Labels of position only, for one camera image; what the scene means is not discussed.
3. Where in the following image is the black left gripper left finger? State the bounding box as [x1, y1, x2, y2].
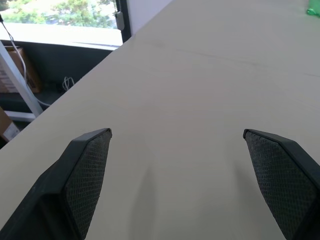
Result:
[0, 127, 113, 240]

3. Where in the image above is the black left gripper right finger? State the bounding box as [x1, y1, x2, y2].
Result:
[242, 128, 320, 240]

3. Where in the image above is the brown cardboard box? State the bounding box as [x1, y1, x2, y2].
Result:
[0, 46, 43, 94]
[0, 106, 21, 143]

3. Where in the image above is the white metal stand leg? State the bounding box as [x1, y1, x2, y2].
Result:
[0, 40, 44, 123]

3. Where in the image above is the green plastic object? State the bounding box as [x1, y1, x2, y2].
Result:
[306, 0, 320, 16]

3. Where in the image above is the white cable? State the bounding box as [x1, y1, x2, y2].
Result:
[0, 14, 76, 107]

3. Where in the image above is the grey blind cord weight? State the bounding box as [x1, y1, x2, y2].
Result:
[115, 11, 125, 31]

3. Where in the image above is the black window frame post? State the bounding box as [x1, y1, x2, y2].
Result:
[115, 0, 132, 47]

